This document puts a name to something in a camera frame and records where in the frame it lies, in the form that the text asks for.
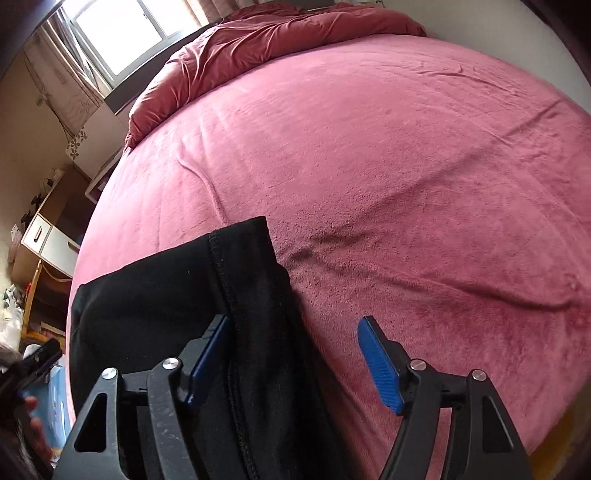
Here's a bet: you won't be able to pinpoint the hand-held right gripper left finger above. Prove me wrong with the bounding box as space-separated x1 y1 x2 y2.
55 315 232 480

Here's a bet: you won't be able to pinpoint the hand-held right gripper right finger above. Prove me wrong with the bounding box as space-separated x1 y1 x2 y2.
357 316 536 480

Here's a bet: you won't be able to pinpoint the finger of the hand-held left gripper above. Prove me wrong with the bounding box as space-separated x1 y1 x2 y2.
11 339 63 400

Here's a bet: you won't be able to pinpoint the black pants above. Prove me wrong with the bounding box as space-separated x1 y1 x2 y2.
68 216 356 480

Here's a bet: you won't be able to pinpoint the person's left hand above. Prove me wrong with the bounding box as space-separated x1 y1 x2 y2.
23 396 54 457

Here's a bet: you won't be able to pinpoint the blue box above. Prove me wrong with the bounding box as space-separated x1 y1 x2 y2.
46 364 72 450

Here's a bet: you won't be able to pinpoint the wooden shelf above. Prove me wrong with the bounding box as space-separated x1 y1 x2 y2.
18 258 72 333

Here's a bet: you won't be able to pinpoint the white cabinet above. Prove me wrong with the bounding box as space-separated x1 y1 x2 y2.
21 215 81 278

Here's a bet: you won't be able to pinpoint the pink bed sheet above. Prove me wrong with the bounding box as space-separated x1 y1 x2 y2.
69 34 591 480

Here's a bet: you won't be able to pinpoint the grey bench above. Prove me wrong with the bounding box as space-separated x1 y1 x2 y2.
85 148 123 204

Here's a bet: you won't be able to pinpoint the patterned curtain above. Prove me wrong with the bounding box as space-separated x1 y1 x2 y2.
23 9 112 134

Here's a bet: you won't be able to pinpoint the red duvet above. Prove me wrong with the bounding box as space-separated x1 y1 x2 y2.
124 2 428 148

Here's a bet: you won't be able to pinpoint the window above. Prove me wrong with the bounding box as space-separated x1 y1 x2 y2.
60 0 204 79

